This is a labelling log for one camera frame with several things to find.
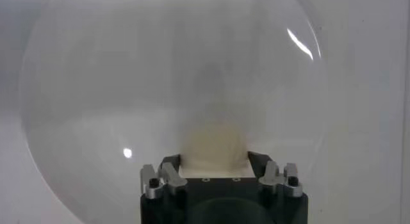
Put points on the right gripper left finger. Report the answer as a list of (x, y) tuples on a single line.
[(169, 177)]

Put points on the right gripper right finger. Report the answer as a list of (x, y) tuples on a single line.
[(272, 179)]

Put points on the white steamed baozi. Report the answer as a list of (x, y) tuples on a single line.
[(214, 148)]

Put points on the white round plate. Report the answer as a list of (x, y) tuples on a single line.
[(96, 84)]

